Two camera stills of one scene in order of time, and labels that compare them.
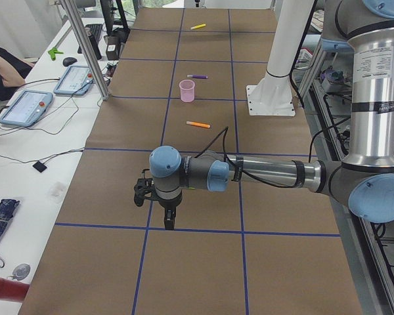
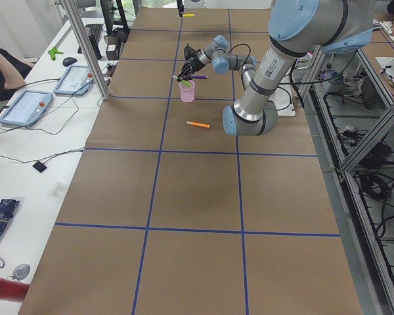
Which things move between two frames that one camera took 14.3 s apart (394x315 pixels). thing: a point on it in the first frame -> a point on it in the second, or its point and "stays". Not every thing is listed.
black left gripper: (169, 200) -> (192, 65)
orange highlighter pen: (198, 124) stays
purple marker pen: (197, 76) stays
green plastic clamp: (53, 52) stays
